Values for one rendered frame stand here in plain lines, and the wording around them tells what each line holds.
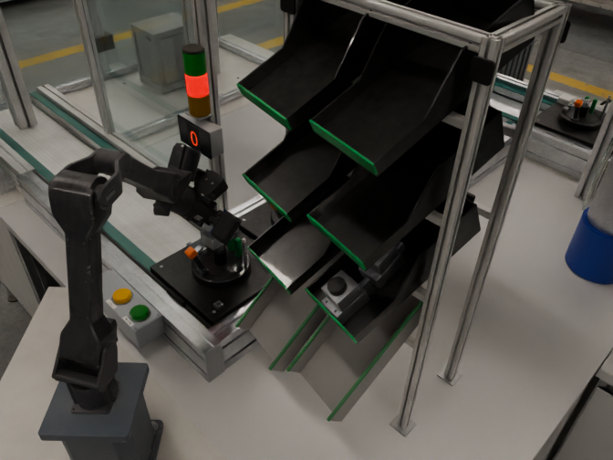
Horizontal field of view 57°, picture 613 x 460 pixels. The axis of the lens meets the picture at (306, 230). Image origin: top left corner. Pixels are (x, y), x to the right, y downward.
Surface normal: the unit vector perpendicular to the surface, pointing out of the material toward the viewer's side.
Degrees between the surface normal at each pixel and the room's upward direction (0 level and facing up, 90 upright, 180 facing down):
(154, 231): 0
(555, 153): 90
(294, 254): 25
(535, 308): 0
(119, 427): 0
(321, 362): 45
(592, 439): 90
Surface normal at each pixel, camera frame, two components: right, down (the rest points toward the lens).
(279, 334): -0.56, -0.29
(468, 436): 0.02, -0.77
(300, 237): -0.33, -0.55
